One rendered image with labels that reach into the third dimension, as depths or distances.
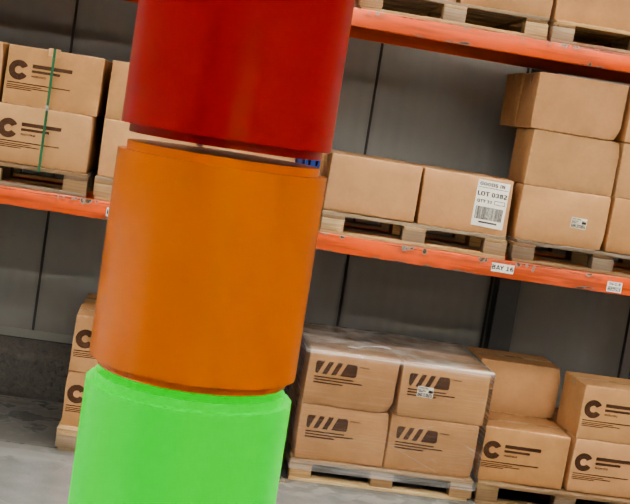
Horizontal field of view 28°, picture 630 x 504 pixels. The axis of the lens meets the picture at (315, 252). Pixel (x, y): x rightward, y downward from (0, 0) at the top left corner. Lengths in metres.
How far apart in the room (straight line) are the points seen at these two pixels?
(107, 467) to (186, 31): 0.10
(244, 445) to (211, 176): 0.06
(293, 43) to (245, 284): 0.05
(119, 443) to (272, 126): 0.08
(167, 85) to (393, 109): 8.97
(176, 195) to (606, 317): 9.51
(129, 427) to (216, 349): 0.03
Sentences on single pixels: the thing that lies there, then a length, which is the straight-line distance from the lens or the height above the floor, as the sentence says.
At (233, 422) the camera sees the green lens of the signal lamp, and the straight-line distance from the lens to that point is 0.29.
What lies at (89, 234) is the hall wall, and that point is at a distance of 9.22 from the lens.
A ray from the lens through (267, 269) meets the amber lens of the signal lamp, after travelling 0.28.
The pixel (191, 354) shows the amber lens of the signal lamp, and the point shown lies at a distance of 0.28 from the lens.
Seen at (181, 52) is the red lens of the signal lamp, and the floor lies 2.29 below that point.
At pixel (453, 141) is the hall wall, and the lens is 9.33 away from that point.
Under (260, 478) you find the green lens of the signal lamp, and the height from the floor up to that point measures 2.20.
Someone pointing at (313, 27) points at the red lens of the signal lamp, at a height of 2.30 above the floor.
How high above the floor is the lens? 2.28
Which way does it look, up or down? 6 degrees down
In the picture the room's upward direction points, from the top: 9 degrees clockwise
